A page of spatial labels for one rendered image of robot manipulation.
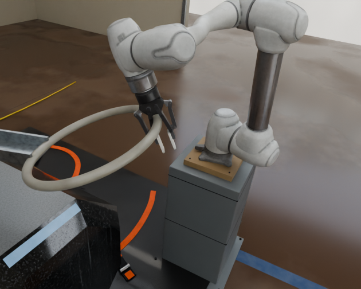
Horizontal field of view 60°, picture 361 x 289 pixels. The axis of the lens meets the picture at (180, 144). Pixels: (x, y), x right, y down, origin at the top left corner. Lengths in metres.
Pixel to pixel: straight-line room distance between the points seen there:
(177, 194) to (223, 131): 0.46
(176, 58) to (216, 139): 0.87
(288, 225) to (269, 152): 1.28
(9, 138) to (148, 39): 0.73
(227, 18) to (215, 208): 0.96
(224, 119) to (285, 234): 1.31
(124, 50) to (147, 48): 0.11
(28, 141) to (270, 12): 1.00
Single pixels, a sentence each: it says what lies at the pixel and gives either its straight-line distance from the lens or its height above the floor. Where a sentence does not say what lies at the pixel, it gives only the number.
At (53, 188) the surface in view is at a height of 1.22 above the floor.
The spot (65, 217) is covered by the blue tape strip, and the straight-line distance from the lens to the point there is 1.37.
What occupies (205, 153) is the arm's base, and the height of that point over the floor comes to 0.86.
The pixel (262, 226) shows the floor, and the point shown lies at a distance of 2.60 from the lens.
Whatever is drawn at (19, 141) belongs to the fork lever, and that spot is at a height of 1.13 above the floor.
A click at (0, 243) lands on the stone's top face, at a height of 0.87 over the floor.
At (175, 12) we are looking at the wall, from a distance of 6.02.
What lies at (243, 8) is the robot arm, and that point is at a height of 1.62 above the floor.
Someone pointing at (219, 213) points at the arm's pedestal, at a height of 0.61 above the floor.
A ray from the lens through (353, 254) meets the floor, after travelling 2.73.
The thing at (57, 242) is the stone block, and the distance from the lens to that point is 1.35.
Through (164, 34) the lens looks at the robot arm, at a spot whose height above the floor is 1.62.
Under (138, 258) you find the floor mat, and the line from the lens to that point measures 2.23.
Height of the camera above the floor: 1.82
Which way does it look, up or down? 34 degrees down
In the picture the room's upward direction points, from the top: 6 degrees clockwise
